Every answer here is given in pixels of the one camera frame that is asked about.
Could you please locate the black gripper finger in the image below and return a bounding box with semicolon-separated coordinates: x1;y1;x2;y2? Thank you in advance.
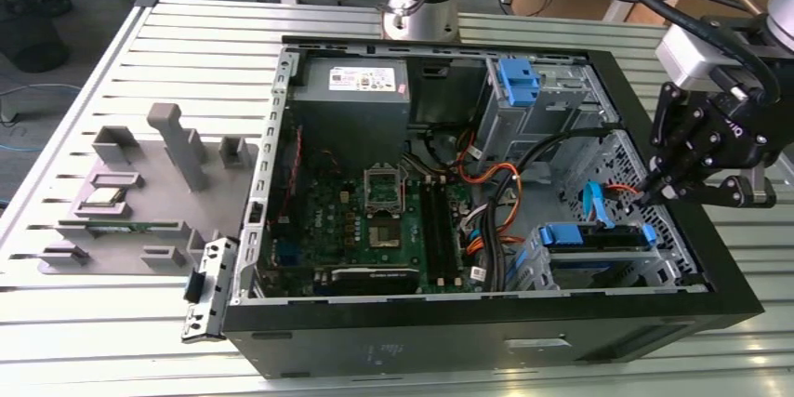
657;173;779;207
638;81;700;205

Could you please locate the blue data wire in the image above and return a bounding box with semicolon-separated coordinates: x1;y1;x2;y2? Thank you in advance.
582;180;620;232

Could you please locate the hard disk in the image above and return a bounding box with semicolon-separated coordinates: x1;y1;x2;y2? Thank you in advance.
538;222;660;289

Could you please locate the metal disk bay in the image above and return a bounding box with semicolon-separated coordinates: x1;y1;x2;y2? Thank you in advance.
530;219;702;291

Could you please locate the metal drive cage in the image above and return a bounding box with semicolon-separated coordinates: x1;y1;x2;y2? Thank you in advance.
477;57;617;165

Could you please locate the blue plastic drive latch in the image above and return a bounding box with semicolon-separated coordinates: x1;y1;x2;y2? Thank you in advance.
496;57;540;109

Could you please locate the black RAM slot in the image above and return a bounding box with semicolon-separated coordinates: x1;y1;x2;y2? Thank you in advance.
437;176;465;286
420;176;444;285

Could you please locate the metal socket cover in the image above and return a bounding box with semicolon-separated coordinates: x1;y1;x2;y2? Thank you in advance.
362;163;409;218

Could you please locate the CPU socket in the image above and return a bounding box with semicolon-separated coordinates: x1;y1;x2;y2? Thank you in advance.
366;222;404;249

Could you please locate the grey power supply unit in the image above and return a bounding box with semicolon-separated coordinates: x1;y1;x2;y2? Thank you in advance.
290;56;413;170

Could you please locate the black graphics card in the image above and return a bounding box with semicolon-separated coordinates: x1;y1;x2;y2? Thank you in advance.
313;266;421;297

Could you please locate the green motherboard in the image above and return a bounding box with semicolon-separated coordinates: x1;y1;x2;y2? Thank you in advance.
263;162;492;298

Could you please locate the black open PC case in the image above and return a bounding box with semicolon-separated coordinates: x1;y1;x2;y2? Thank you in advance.
181;33;765;379

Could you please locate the grey parts rack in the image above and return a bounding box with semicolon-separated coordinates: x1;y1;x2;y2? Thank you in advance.
37;102;261;277

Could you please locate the green RAM stick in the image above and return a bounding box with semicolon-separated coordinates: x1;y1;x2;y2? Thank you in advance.
83;222;157;234

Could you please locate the silver CPU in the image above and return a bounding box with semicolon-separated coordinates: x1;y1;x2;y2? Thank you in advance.
86;186;130;206

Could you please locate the black mesh waste bin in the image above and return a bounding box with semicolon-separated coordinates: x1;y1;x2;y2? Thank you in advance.
0;0;77;73

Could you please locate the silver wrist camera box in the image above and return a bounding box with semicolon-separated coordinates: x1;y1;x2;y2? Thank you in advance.
656;24;728;91

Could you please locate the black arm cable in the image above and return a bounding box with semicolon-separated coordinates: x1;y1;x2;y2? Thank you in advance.
582;0;783;103

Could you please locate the orange wire bundle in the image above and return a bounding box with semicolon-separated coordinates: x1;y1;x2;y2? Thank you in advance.
456;134;529;258

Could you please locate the thick black cable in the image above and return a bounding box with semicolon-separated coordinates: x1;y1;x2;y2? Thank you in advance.
484;122;622;294

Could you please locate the thin red wire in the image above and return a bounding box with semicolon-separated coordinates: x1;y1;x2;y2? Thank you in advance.
275;125;306;226

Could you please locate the metal card retention bracket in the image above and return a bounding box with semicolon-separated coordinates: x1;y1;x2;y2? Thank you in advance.
181;236;241;342

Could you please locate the blue floor cable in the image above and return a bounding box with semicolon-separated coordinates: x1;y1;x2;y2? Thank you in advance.
0;83;83;155

